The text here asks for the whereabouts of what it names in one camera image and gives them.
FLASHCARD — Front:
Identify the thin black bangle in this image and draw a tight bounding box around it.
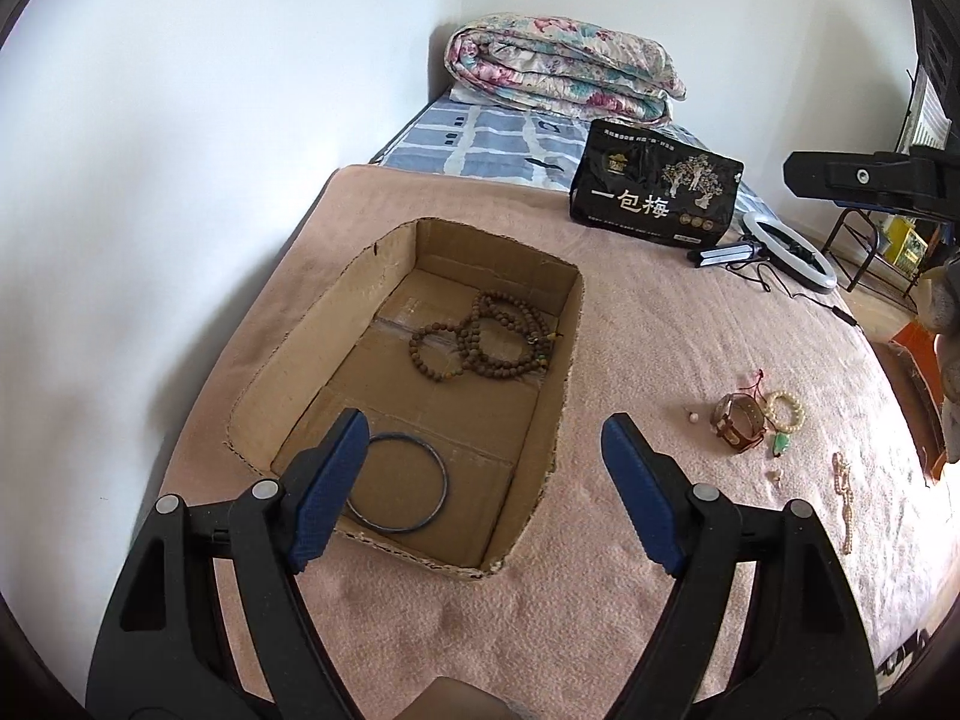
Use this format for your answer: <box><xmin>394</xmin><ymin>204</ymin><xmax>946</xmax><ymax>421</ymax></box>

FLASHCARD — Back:
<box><xmin>345</xmin><ymin>431</ymin><xmax>451</xmax><ymax>535</ymax></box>

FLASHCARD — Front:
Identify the red strap wristwatch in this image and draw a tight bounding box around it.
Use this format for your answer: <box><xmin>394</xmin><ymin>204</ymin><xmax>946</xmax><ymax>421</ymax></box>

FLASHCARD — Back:
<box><xmin>709</xmin><ymin>392</ymin><xmax>766</xmax><ymax>454</ymax></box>

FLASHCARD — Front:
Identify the green jade pendant red cord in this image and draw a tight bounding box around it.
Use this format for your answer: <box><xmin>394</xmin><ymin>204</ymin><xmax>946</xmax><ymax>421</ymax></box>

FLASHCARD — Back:
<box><xmin>742</xmin><ymin>367</ymin><xmax>793</xmax><ymax>460</ymax></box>

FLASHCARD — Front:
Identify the pale jade bead bracelet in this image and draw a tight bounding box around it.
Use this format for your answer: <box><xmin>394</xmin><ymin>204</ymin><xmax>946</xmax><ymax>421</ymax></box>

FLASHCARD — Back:
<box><xmin>763</xmin><ymin>390</ymin><xmax>808</xmax><ymax>434</ymax></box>

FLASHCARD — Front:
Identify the brown wooden bead mala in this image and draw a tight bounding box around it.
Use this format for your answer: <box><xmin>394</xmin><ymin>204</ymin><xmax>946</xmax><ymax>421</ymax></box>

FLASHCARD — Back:
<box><xmin>407</xmin><ymin>289</ymin><xmax>562</xmax><ymax>383</ymax></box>

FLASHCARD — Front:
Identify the gloved right hand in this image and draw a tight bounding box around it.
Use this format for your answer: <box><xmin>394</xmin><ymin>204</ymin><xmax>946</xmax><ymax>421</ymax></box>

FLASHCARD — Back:
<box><xmin>914</xmin><ymin>254</ymin><xmax>960</xmax><ymax>463</ymax></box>

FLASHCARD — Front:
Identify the black metal clothes rack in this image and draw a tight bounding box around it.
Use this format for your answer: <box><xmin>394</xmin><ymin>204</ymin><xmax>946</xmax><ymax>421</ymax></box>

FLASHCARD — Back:
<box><xmin>822</xmin><ymin>0</ymin><xmax>958</xmax><ymax>310</ymax></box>

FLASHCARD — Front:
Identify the orange patterned box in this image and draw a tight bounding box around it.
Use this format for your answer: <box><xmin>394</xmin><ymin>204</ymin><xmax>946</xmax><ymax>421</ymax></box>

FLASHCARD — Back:
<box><xmin>871</xmin><ymin>320</ymin><xmax>947</xmax><ymax>484</ymax></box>

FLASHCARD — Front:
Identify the shallow cardboard box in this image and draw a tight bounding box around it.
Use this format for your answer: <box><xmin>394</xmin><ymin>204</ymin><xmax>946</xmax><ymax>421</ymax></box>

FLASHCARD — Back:
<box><xmin>226</xmin><ymin>218</ymin><xmax>584</xmax><ymax>578</ymax></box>

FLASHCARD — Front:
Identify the black folded tripod stand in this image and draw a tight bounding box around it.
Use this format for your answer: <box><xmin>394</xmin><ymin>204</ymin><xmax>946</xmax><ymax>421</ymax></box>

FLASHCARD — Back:
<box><xmin>686</xmin><ymin>241</ymin><xmax>763</xmax><ymax>268</ymax></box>

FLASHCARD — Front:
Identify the black plum snack bag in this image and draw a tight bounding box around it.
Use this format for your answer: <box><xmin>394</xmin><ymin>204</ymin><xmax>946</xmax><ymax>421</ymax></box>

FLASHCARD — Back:
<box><xmin>568</xmin><ymin>121</ymin><xmax>743</xmax><ymax>249</ymax></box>

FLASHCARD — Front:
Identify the blue plaid bed sheet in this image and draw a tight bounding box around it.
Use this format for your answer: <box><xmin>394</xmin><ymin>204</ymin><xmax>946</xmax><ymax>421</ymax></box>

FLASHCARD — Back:
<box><xmin>369</xmin><ymin>92</ymin><xmax>775</xmax><ymax>235</ymax></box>

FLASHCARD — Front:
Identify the folded floral quilt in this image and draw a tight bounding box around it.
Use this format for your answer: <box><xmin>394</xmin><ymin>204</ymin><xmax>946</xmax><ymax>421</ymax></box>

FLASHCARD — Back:
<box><xmin>444</xmin><ymin>13</ymin><xmax>686</xmax><ymax>125</ymax></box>

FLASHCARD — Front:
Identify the white ring light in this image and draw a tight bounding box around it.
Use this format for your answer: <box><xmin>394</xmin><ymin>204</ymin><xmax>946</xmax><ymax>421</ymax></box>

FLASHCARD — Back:
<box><xmin>742</xmin><ymin>211</ymin><xmax>836</xmax><ymax>294</ymax></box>

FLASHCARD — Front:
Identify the black ring light cable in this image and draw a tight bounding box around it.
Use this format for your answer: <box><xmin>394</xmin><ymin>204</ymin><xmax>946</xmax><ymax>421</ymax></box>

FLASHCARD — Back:
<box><xmin>742</xmin><ymin>257</ymin><xmax>861</xmax><ymax>329</ymax></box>

